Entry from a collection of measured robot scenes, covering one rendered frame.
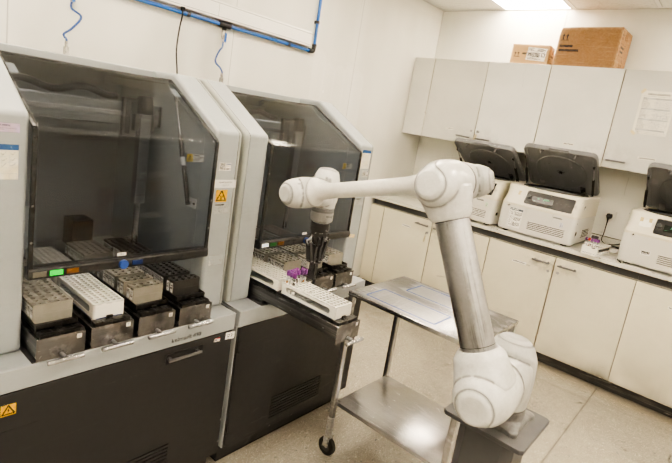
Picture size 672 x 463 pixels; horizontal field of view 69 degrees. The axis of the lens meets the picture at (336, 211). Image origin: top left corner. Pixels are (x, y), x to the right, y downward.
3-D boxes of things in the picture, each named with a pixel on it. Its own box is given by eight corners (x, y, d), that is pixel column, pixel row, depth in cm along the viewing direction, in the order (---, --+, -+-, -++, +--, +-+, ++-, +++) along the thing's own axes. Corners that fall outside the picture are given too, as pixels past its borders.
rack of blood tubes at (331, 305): (279, 295, 201) (281, 281, 200) (297, 291, 209) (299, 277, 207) (333, 323, 183) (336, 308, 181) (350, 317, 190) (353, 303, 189)
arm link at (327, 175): (320, 203, 198) (299, 204, 187) (326, 165, 195) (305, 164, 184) (341, 209, 192) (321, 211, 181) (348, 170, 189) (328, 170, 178)
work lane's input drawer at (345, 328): (222, 283, 223) (224, 264, 221) (246, 278, 233) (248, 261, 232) (343, 350, 178) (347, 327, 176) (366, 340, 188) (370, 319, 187)
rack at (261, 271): (232, 271, 221) (234, 258, 219) (249, 268, 228) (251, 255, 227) (277, 294, 202) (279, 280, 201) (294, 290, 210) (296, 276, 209)
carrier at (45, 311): (70, 314, 154) (71, 296, 153) (72, 316, 152) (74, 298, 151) (28, 322, 145) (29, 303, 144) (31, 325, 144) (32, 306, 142)
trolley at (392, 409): (315, 450, 233) (343, 288, 217) (372, 415, 267) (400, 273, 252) (438, 543, 191) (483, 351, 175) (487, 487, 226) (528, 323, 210)
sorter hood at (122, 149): (-25, 232, 171) (-22, 45, 159) (140, 222, 217) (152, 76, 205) (27, 281, 139) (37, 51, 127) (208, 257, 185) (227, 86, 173)
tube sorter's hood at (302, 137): (190, 218, 236) (204, 85, 224) (281, 213, 283) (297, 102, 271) (259, 250, 205) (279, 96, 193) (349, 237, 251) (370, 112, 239)
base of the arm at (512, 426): (538, 413, 163) (542, 398, 162) (514, 440, 146) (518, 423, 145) (487, 388, 174) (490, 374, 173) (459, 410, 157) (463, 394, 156)
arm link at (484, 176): (445, 163, 166) (428, 163, 155) (499, 158, 155) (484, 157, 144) (447, 202, 166) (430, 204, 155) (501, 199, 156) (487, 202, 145)
